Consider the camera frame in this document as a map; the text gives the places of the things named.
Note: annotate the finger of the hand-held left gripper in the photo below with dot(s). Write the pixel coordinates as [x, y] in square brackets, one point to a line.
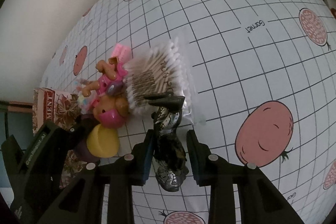
[82, 129]

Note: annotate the dark cabinet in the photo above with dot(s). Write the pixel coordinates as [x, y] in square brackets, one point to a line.
[15, 121]

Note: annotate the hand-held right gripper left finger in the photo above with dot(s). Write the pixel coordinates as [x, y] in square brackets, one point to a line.
[148, 158]

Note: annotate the bag of cotton swabs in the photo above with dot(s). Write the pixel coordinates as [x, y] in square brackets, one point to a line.
[155, 69]

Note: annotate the black silver wrapper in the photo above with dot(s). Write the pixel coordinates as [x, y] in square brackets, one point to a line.
[168, 150]

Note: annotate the pink toy doll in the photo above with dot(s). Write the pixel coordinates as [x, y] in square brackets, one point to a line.
[110, 116]

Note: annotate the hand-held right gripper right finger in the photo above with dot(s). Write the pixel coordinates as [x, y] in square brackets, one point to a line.
[194, 158]

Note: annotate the pink floral cardboard box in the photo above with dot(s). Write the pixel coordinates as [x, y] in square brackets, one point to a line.
[60, 106]

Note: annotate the pink plastic stick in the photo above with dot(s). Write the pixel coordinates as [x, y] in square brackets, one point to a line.
[120, 50]

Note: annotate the purple and yellow capsule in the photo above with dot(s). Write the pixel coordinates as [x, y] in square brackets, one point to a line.
[102, 142]

